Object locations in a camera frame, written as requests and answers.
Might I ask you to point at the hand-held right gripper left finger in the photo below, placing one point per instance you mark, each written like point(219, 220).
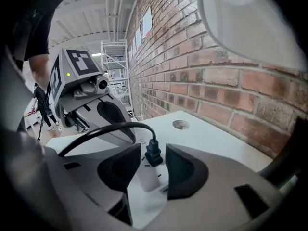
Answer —
point(72, 189)

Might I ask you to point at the white power strip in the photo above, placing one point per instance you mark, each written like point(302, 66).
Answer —
point(149, 177)

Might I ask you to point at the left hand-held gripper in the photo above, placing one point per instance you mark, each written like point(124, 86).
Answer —
point(72, 66)

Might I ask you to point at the white metal shelving rack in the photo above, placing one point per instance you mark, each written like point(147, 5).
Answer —
point(115, 64)

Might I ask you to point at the white table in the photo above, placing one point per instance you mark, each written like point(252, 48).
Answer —
point(216, 138)

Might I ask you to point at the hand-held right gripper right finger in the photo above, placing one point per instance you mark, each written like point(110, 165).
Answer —
point(216, 201)

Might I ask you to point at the white table lamp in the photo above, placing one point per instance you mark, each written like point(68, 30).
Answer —
point(240, 20)

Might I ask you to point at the person's left forearm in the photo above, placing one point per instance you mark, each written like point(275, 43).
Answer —
point(39, 71)

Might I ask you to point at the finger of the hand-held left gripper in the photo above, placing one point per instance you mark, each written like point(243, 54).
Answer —
point(129, 129)

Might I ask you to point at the white paper sheet red tape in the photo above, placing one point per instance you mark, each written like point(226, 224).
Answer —
point(138, 39)
point(130, 55)
point(147, 21)

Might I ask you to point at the person's black clothing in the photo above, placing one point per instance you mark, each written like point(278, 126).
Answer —
point(36, 20)

